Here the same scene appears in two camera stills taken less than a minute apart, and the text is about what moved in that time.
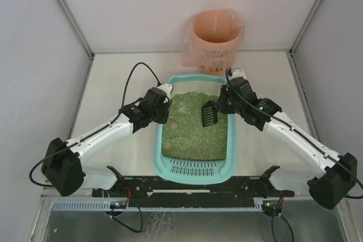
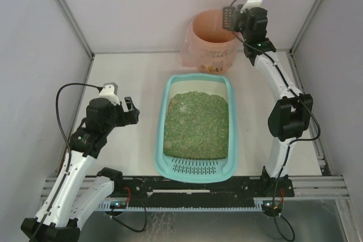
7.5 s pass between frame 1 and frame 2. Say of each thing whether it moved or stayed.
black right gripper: moved
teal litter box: stayed
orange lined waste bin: stayed
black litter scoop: moved
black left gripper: moved
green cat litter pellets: stayed
